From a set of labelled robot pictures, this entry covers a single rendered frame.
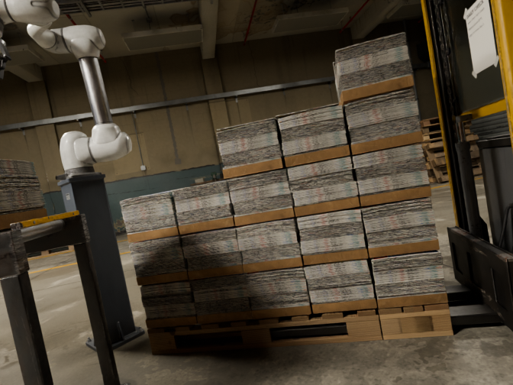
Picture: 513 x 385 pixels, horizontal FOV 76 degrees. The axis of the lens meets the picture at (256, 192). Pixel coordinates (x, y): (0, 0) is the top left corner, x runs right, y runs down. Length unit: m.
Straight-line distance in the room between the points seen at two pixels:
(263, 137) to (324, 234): 0.52
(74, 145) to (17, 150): 7.25
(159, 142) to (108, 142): 6.38
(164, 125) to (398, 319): 7.52
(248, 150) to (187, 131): 6.94
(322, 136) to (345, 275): 0.63
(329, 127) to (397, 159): 0.32
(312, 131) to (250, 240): 0.58
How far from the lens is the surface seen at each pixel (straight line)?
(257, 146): 1.53
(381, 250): 1.55
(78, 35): 2.22
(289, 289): 1.61
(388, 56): 1.57
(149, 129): 8.54
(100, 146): 2.11
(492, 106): 1.78
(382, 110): 1.52
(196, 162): 8.34
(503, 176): 1.95
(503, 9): 1.50
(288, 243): 1.54
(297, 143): 1.49
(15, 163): 1.42
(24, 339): 1.17
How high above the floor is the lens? 0.83
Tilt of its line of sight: 3 degrees down
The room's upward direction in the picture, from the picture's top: 11 degrees counter-clockwise
